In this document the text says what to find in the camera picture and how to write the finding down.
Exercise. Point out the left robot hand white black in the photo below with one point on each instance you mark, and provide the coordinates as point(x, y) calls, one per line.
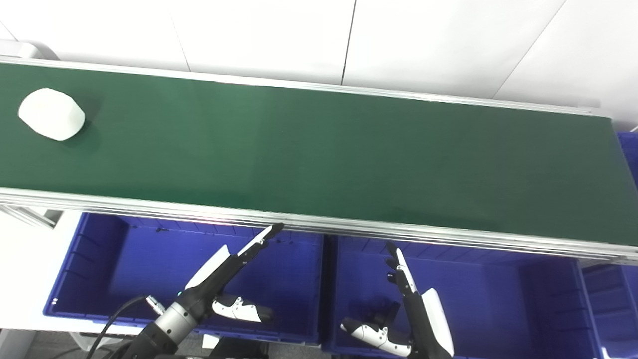
point(217, 274)

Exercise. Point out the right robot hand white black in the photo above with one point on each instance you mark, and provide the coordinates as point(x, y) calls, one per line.
point(431, 324)

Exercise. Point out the white plastic part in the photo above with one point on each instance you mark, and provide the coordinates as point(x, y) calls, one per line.
point(52, 113)

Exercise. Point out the large blue plastic bin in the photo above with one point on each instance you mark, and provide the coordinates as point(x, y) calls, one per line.
point(629, 154)
point(144, 269)
point(488, 299)
point(613, 309)

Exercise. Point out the grey conveyor motor housing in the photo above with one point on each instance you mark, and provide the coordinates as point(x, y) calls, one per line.
point(22, 49)

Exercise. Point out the green conveyor belt aluminium frame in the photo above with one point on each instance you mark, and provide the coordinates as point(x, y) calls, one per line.
point(319, 149)

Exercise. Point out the aluminium conveyor support bracket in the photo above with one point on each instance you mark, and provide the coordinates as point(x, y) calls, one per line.
point(27, 215)

